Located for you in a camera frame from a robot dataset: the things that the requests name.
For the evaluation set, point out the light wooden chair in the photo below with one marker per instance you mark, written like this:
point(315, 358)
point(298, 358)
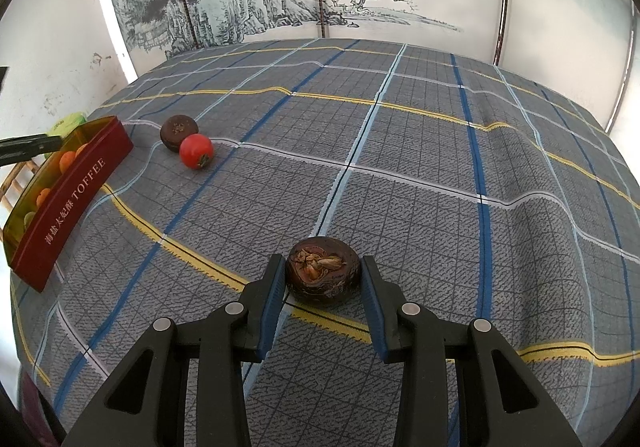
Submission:
point(15, 184)

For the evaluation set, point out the green tissue pack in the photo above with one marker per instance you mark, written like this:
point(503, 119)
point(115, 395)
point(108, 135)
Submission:
point(70, 122)

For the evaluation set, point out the green fruit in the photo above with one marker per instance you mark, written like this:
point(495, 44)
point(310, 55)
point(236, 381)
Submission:
point(30, 218)

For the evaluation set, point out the dark brown mangosteen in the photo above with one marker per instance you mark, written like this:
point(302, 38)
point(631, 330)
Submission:
point(177, 129)
point(325, 287)

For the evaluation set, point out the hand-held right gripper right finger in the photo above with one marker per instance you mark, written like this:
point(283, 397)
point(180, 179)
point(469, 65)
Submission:
point(374, 322)

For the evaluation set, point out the grey plaid cloth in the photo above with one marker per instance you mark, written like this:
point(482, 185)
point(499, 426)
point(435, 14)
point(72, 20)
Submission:
point(425, 187)

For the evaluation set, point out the large orange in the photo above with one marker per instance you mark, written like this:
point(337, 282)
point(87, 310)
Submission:
point(67, 160)

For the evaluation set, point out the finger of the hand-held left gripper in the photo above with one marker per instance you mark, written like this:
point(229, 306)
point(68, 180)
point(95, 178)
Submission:
point(30, 147)

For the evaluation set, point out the red and gold tin box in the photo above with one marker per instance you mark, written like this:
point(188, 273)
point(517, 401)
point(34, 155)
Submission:
point(65, 222)

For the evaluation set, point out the red cherry tomato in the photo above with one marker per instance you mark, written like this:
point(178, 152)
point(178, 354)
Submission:
point(196, 152)

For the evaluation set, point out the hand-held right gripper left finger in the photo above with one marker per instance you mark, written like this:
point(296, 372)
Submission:
point(272, 312)

